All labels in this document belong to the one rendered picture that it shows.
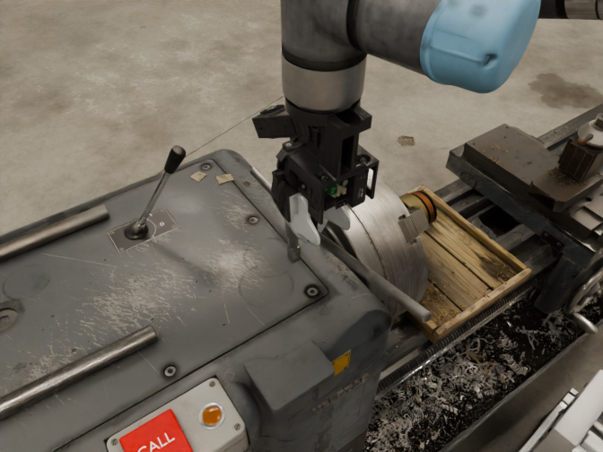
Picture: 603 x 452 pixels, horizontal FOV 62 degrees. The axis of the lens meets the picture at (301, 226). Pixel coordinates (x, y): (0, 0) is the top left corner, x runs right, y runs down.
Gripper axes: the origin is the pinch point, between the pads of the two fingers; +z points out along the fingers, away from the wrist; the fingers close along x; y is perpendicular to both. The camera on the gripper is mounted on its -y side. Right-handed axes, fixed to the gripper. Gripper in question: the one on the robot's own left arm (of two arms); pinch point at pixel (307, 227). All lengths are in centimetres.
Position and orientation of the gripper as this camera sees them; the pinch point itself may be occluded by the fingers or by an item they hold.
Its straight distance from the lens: 62.2
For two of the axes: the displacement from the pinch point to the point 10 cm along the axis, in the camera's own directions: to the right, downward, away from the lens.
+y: 5.6, 6.0, -5.7
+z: 0.0, 6.9, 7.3
